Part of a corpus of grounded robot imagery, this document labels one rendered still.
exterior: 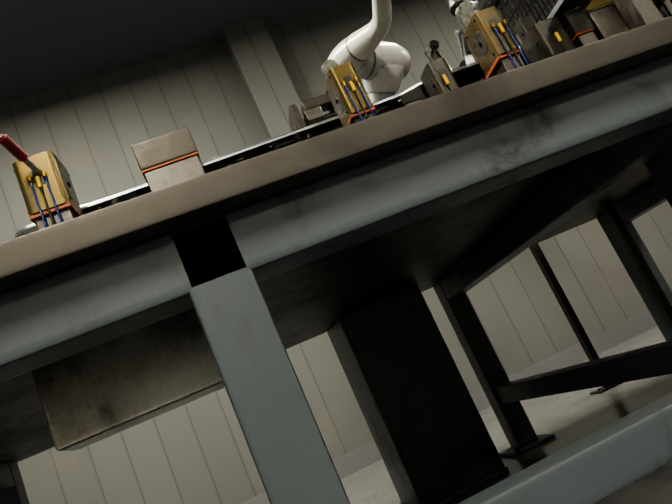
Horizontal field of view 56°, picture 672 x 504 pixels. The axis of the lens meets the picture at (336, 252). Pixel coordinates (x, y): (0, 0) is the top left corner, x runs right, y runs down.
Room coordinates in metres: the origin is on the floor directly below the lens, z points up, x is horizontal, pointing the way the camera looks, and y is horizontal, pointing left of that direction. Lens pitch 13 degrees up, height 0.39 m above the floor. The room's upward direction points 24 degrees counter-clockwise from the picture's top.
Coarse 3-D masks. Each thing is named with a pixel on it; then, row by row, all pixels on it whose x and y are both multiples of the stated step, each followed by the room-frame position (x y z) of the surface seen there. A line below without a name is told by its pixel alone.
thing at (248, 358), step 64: (512, 128) 0.82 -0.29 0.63; (576, 128) 0.84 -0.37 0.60; (640, 128) 0.92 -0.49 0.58; (320, 192) 0.75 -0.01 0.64; (384, 192) 0.77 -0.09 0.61; (448, 192) 0.79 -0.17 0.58; (576, 192) 1.37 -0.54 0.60; (640, 192) 2.29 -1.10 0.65; (128, 256) 0.70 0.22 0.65; (192, 256) 0.71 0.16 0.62; (256, 256) 0.73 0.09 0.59; (320, 256) 0.81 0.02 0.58; (512, 256) 1.84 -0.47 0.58; (0, 320) 0.66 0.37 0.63; (64, 320) 0.67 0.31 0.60; (128, 320) 0.70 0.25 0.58; (192, 320) 0.96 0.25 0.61; (256, 320) 0.72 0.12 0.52; (64, 384) 0.91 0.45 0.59; (128, 384) 0.93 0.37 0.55; (192, 384) 0.95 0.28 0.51; (256, 384) 0.72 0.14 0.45; (512, 384) 2.17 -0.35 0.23; (576, 384) 1.79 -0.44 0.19; (64, 448) 0.90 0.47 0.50; (256, 448) 0.71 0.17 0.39; (320, 448) 0.72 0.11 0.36; (512, 448) 2.39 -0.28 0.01; (576, 448) 0.82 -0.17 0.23; (640, 448) 0.82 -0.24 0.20
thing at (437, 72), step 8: (432, 64) 1.29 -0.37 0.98; (440, 64) 1.29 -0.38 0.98; (424, 72) 1.31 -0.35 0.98; (432, 72) 1.29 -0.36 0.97; (440, 72) 1.29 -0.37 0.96; (448, 72) 1.29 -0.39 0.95; (424, 80) 1.33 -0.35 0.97; (432, 80) 1.30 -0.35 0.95; (440, 80) 1.29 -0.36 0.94; (448, 80) 1.28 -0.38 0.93; (432, 88) 1.31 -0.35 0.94; (440, 88) 1.29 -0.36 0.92; (448, 88) 1.29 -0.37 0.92; (456, 88) 1.29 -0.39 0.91; (432, 96) 1.33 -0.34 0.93
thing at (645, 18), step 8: (616, 0) 1.20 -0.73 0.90; (624, 0) 1.18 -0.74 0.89; (632, 0) 1.16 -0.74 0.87; (640, 0) 1.17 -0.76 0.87; (648, 0) 1.17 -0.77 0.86; (624, 8) 1.19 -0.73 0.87; (632, 8) 1.17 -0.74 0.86; (640, 8) 1.17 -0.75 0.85; (648, 8) 1.17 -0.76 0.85; (656, 8) 1.17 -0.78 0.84; (624, 16) 1.20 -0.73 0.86; (632, 16) 1.18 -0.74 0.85; (640, 16) 1.17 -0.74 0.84; (648, 16) 1.17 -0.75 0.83; (656, 16) 1.17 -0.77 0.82; (632, 24) 1.19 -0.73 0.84; (640, 24) 1.18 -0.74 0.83
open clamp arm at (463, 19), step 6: (462, 6) 1.34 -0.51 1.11; (468, 6) 1.34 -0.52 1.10; (456, 12) 1.35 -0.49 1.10; (462, 12) 1.34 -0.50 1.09; (468, 12) 1.34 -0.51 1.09; (474, 12) 1.35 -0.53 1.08; (462, 18) 1.34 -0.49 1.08; (468, 18) 1.34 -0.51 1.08; (462, 24) 1.35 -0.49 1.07; (462, 30) 1.36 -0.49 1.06; (474, 60) 1.38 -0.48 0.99
